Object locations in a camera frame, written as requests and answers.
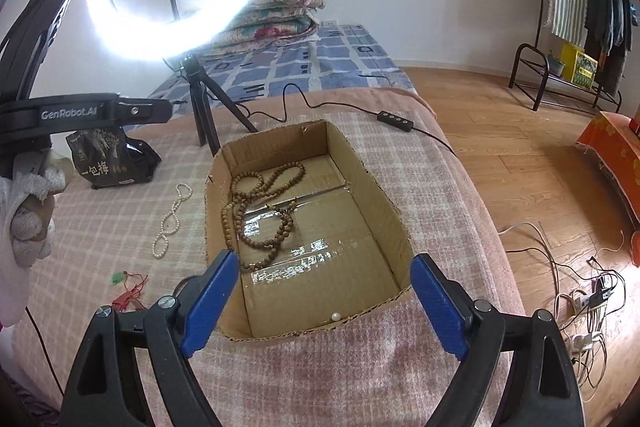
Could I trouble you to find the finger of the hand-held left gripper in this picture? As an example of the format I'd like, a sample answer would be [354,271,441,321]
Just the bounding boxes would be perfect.
[119,98,174,124]

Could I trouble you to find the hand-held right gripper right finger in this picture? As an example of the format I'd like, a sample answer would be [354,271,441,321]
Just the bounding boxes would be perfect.
[410,253,586,427]

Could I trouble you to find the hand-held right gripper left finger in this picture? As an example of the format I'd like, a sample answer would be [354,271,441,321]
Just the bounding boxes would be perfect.
[64,250,241,427]

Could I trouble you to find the wooden bead necklace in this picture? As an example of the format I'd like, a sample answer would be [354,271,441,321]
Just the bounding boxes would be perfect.
[220,162,307,272]

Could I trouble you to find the green pendant with red cord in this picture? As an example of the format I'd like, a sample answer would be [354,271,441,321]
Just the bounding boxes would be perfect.
[111,271,151,312]

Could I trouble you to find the white pearl necklace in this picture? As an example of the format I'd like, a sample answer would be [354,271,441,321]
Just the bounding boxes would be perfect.
[151,183,193,259]

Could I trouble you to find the cardboard box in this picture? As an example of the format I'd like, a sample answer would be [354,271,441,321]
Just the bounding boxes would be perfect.
[204,120,417,342]

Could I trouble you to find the person's left forearm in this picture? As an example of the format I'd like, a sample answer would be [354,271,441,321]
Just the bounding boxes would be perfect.
[0,227,37,333]

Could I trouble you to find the person's left hand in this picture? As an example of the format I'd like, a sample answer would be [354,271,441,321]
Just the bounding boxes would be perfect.
[0,147,68,268]

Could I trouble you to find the black tripod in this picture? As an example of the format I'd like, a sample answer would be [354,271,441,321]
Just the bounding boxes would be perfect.
[177,54,258,158]

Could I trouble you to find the black snack bag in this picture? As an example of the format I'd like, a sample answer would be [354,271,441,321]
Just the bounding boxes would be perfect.
[65,128,162,190]

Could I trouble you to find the white power strip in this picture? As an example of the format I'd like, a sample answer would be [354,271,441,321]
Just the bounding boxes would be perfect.
[560,293,603,309]

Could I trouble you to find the black power adapter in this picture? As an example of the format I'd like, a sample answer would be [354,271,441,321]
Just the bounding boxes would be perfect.
[590,276,614,304]

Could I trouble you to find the folded floral quilt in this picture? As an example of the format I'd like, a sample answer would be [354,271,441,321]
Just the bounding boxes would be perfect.
[197,0,326,58]

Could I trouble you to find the blue patterned bed sheet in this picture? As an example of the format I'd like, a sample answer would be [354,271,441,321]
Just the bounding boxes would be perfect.
[145,23,416,108]

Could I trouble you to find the orange cloth covered table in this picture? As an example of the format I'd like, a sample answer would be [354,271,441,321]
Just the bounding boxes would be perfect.
[575,111,640,268]

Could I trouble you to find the black clothes rack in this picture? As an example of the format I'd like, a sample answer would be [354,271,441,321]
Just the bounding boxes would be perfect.
[509,0,631,114]

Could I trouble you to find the yellow box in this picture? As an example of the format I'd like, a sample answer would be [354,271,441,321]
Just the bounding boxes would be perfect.
[559,41,600,88]

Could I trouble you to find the dark hanging clothes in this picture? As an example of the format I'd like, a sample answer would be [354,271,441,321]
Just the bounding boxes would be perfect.
[582,0,636,100]

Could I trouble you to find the tangle of cables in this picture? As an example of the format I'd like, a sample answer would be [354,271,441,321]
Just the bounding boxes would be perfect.
[500,222,631,403]

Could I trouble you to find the black cable with controller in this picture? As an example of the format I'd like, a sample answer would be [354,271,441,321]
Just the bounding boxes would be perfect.
[220,83,457,155]

